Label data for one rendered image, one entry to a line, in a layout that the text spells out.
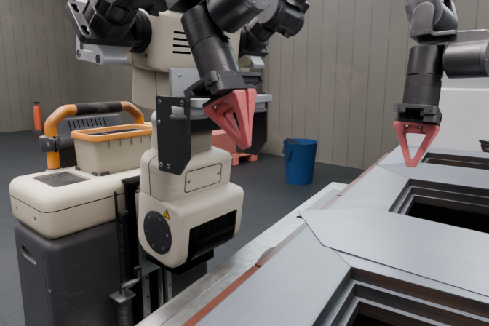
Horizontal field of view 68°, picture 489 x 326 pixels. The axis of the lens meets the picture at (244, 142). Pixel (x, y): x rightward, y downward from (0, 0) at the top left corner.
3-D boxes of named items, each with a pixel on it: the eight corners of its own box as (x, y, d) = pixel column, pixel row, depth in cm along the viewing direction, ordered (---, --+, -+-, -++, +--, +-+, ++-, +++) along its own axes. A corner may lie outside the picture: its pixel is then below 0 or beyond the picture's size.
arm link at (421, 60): (419, 50, 67) (404, 41, 63) (460, 46, 62) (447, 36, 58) (414, 87, 67) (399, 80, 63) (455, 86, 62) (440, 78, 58)
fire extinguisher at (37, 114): (43, 130, 751) (40, 101, 741) (49, 131, 735) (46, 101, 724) (29, 132, 732) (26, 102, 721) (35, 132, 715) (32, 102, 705)
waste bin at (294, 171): (323, 181, 385) (324, 137, 376) (302, 188, 359) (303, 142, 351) (292, 174, 412) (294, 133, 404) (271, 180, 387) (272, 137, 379)
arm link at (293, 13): (268, 24, 101) (254, 17, 98) (294, -3, 95) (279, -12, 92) (277, 49, 97) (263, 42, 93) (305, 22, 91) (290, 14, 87)
